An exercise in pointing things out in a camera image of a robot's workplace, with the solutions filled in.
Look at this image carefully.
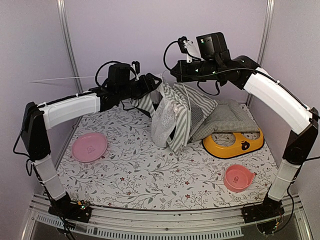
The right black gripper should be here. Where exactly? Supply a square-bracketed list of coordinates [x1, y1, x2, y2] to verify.
[169, 59, 220, 83]

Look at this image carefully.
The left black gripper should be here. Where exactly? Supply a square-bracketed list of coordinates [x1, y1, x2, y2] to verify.
[118, 72, 163, 101]

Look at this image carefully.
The striped pet tent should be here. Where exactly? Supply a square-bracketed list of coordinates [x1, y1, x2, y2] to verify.
[130, 81, 218, 154]

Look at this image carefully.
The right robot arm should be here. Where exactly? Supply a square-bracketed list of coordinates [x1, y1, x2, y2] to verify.
[169, 32, 320, 218]

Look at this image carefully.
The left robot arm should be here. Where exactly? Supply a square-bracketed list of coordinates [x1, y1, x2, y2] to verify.
[19, 61, 162, 217]

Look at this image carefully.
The green checkered cushion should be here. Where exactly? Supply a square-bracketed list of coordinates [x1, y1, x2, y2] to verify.
[190, 99, 259, 142]

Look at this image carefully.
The floral table mat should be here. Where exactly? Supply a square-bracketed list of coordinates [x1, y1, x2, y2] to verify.
[57, 106, 278, 210]

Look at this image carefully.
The pink plate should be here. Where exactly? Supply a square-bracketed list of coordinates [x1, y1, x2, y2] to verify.
[71, 132, 108, 163]

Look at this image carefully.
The yellow double bowl holder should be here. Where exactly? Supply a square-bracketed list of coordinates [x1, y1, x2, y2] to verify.
[201, 129, 265, 159]

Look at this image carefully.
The pink bowl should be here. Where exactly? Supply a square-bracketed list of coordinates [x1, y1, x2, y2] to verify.
[223, 164, 255, 193]

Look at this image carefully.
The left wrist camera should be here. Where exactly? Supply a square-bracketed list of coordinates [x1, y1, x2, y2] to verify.
[131, 61, 140, 81]

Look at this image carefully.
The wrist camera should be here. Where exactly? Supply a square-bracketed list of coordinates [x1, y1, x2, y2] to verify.
[177, 36, 201, 63]
[131, 61, 140, 81]

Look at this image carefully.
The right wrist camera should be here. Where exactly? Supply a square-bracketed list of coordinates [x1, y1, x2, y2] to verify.
[177, 36, 201, 63]

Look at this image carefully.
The left camera cable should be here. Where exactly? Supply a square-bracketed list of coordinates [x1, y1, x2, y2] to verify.
[94, 60, 137, 88]

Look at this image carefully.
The left aluminium frame post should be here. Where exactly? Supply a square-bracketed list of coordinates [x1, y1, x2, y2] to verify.
[56, 0, 84, 92]

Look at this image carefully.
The aluminium frame post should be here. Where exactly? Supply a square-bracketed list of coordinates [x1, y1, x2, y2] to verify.
[56, 0, 84, 92]
[245, 0, 275, 106]

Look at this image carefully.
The right aluminium frame post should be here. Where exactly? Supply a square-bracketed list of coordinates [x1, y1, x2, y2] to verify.
[245, 0, 275, 106]

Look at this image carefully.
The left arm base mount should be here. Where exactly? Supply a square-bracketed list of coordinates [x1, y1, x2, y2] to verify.
[48, 199, 92, 223]

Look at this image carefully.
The front aluminium rail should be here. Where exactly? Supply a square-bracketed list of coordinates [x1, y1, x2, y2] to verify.
[21, 194, 314, 240]

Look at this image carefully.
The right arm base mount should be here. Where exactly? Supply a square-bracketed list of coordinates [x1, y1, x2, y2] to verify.
[241, 197, 285, 223]

